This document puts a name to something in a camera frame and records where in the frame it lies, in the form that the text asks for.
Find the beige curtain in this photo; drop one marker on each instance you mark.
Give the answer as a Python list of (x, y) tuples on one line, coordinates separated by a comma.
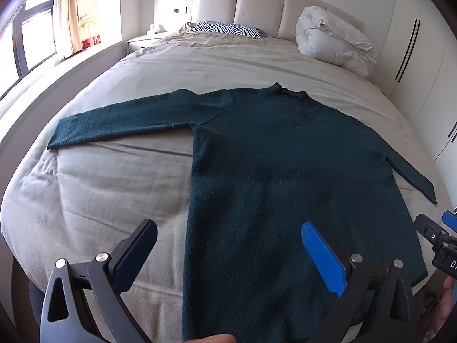
[(69, 14)]

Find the folded white duvet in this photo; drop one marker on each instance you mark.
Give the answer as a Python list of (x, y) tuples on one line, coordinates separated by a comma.
[(332, 39)]

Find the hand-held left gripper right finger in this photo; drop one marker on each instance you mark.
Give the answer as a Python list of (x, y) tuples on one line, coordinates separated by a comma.
[(323, 260)]

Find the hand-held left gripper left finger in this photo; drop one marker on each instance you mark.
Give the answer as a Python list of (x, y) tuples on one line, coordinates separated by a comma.
[(132, 257)]

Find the cream padded headboard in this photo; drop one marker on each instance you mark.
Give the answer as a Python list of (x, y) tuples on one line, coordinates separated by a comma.
[(260, 3)]

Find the white nightstand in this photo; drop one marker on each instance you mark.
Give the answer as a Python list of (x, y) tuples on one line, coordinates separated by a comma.
[(142, 43)]

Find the red box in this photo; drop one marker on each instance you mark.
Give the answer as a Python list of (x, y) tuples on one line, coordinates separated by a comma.
[(89, 42)]

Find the bed with beige sheet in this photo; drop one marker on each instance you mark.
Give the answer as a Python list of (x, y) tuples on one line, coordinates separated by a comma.
[(125, 185)]

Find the wall switch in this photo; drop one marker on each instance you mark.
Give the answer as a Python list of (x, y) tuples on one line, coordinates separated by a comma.
[(179, 10)]

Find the window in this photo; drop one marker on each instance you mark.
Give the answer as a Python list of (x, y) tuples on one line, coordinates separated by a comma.
[(32, 32)]

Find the zebra print pillow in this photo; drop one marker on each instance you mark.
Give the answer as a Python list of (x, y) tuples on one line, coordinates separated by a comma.
[(228, 29)]

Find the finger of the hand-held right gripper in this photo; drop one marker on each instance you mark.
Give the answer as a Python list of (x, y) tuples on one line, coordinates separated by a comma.
[(450, 219), (430, 227)]

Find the white wardrobe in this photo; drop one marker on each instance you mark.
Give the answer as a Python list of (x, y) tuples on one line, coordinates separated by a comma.
[(417, 60)]

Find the person's right hand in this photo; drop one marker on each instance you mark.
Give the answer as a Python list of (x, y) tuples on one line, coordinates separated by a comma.
[(450, 303)]

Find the white tissue box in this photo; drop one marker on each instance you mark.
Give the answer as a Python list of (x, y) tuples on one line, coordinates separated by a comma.
[(156, 29)]

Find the dark green sweater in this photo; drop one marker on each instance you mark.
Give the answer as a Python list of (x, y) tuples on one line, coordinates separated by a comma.
[(250, 185)]

